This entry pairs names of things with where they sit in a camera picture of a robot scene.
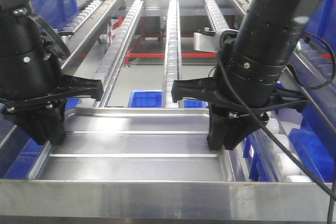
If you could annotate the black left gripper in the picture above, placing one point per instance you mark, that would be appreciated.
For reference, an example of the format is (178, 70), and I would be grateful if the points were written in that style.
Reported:
(36, 103)

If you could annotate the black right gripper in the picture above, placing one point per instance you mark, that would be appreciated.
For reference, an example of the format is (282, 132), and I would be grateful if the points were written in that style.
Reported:
(260, 98)

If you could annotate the ribbed silver metal tray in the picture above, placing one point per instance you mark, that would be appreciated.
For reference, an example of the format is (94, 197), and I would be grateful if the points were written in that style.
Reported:
(119, 144)

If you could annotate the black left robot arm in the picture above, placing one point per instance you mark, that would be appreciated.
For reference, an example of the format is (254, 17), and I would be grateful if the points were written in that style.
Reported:
(29, 45)

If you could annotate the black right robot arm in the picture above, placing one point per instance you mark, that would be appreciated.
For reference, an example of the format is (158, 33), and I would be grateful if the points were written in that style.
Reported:
(245, 80)

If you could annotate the blue bin lower left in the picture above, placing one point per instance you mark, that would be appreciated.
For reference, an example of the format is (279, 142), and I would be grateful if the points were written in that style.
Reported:
(18, 151)

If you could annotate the left white roller track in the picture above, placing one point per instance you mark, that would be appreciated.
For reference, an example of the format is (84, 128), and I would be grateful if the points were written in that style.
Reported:
(112, 62)

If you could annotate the white roller track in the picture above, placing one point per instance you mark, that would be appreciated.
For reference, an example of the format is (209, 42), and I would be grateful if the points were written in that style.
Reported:
(287, 168)
(173, 54)
(112, 62)

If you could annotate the right white roller track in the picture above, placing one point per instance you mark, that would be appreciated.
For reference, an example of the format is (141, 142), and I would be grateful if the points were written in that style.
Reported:
(287, 168)

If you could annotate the centre white roller track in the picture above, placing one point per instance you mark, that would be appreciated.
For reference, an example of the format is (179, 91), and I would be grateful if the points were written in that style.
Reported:
(173, 54)

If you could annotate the small blue bin centre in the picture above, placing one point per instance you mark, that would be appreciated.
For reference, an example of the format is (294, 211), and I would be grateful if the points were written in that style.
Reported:
(153, 99)

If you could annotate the blue bin lower right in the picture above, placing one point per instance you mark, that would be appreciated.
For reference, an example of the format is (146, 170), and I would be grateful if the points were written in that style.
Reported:
(310, 140)

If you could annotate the far left roller track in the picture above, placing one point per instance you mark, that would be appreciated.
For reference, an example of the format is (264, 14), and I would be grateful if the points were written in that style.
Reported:
(83, 15)

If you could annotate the far right roller track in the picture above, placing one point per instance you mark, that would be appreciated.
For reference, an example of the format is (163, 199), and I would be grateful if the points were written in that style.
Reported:
(320, 71)

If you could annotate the large blue bin right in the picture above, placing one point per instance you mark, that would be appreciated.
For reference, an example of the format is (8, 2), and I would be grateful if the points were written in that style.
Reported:
(322, 23)

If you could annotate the steel shelf front rail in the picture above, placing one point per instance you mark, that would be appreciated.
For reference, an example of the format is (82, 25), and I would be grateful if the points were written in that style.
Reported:
(223, 201)

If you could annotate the red metal floor frame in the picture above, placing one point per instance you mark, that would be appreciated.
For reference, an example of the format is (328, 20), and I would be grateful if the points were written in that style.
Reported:
(149, 41)

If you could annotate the left steel divider rail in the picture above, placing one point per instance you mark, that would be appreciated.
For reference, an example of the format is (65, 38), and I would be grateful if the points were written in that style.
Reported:
(87, 34)

